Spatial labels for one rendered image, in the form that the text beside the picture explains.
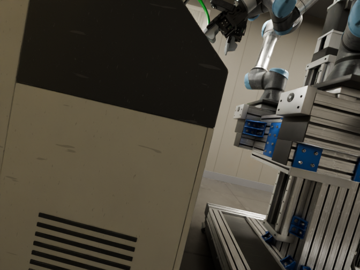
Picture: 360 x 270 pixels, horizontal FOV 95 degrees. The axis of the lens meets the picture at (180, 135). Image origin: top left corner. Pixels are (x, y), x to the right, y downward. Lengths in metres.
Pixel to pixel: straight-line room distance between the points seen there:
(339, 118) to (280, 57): 2.73
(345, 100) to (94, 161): 0.80
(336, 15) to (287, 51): 2.31
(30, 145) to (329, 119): 0.92
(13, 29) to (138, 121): 0.43
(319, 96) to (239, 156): 2.40
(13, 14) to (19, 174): 0.45
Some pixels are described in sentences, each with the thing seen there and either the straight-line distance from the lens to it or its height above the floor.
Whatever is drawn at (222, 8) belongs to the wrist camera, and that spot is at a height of 1.31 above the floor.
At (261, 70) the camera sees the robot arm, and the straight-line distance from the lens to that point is 1.32.
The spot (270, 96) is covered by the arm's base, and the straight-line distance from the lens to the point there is 1.21.
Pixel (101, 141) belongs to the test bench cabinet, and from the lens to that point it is 0.52.
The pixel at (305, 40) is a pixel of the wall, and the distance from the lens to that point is 3.71.
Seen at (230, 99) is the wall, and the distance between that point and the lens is 2.91.
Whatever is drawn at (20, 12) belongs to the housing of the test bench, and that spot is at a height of 0.98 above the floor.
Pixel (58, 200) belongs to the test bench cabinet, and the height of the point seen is 0.48.
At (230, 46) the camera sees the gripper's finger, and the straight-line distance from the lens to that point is 1.02.
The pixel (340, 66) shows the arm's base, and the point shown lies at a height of 1.10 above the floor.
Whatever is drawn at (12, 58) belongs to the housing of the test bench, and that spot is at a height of 0.85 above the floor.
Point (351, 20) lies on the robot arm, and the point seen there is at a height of 1.18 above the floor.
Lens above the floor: 0.78
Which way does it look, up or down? 4 degrees down
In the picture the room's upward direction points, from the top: 13 degrees clockwise
